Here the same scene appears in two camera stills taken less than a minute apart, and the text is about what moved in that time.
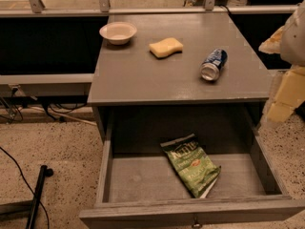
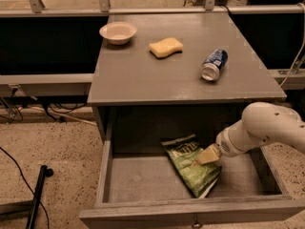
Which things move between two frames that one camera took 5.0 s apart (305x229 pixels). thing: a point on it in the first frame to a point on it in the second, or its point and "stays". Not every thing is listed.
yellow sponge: x=166 y=48 stays
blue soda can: x=211 y=68 stays
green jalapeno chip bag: x=197 y=173 stays
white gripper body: x=294 y=41 to x=223 y=145
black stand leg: x=30 y=206 stays
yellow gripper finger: x=273 y=45 to x=209 y=155
